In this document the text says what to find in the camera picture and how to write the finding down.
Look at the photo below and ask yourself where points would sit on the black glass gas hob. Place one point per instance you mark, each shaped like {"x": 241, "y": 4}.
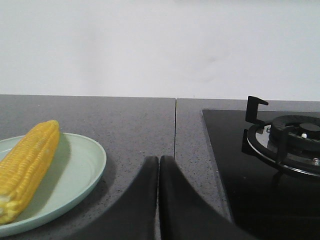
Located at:
{"x": 266, "y": 202}

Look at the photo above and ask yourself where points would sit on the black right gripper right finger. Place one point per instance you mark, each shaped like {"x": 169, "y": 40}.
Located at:
{"x": 184, "y": 215}

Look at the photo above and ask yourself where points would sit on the yellow corn cob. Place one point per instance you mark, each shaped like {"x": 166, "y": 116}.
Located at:
{"x": 24, "y": 167}

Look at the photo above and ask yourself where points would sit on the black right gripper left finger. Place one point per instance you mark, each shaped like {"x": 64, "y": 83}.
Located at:
{"x": 132, "y": 216}

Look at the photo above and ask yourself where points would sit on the black burner pan support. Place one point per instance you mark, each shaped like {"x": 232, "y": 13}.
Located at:
{"x": 288, "y": 143}

